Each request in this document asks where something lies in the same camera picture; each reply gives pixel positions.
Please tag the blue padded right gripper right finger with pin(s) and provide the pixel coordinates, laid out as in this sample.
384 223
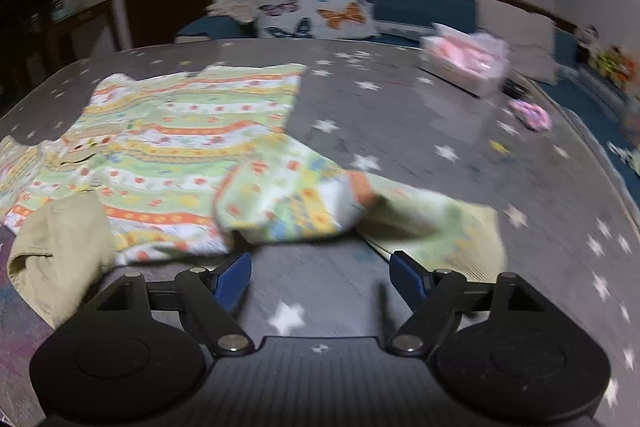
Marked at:
433 300

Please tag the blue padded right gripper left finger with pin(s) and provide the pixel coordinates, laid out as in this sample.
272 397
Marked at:
207 298

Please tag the colourful patterned children's shirt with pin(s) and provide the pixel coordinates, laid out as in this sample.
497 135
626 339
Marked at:
176 166

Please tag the pink hair scrunchie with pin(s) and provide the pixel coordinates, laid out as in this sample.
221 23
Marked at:
533 116

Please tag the pink tissue pack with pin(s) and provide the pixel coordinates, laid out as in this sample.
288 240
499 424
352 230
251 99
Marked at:
476 63

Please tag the white cushion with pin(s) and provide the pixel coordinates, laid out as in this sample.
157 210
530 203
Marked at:
529 36

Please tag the beige cloth on sofa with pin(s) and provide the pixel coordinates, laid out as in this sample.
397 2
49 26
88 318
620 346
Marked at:
243 12

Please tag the colourful toy pile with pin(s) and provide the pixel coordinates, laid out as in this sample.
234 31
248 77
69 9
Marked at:
614 63

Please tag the butterfly print pillow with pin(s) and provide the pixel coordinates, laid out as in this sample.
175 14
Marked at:
318 19

